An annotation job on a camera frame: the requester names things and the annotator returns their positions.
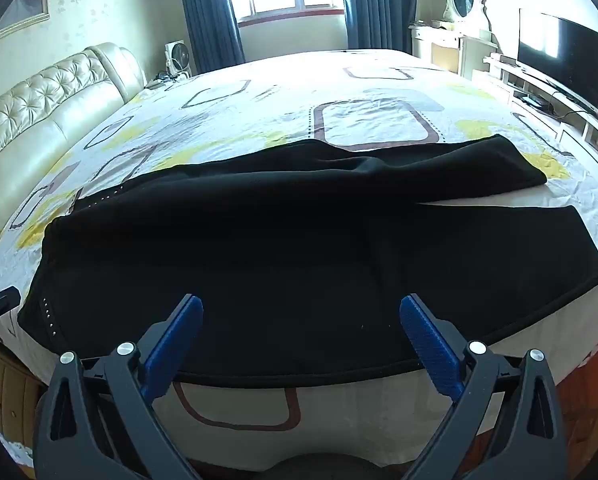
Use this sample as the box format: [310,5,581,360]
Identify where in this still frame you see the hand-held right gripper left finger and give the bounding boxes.
[33,293,204,480]

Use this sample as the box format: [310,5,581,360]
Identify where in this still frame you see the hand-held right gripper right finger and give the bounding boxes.
[399,293,570,480]

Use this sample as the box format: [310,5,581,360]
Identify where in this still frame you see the black pants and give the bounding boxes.
[18,135,598,390]

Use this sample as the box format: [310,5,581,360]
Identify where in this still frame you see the cream tufted leather headboard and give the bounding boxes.
[0,42,147,251]

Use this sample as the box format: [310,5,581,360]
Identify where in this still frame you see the bed with patterned sheet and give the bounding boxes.
[0,49,598,471]

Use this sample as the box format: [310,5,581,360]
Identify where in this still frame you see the white television stand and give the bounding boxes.
[471,52,598,171]

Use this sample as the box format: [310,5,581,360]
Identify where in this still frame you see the white fan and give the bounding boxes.
[165,41,194,80]

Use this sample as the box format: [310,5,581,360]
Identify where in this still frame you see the white dressing table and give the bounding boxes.
[409,20,500,78]

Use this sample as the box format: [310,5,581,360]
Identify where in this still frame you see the black flat screen television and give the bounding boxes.
[518,8,598,115]

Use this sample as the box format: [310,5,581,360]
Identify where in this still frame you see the wooden bed frame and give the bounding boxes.
[0,332,47,461]

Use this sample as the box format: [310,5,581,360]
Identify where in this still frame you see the black cables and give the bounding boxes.
[146,72,190,91]

